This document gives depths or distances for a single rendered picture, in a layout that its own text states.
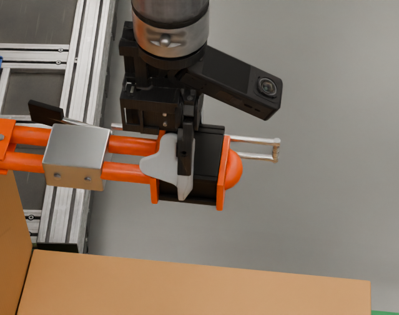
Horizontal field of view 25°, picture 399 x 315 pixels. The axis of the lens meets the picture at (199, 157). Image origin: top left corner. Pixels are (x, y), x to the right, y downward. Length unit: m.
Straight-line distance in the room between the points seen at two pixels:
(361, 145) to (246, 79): 1.57
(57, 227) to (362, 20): 1.24
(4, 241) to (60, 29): 1.12
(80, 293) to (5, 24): 1.12
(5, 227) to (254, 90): 0.63
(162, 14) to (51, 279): 0.85
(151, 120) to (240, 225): 1.36
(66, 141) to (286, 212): 1.33
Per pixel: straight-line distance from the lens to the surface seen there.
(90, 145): 1.06
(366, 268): 2.27
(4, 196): 1.43
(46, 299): 1.59
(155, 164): 1.00
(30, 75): 2.39
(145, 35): 0.88
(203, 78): 0.92
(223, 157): 1.04
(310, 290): 1.59
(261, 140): 1.06
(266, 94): 0.94
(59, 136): 1.08
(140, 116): 0.96
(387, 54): 2.75
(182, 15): 0.85
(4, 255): 1.47
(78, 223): 2.05
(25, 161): 1.07
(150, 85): 0.95
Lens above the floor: 1.91
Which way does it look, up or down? 52 degrees down
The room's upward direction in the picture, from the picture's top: straight up
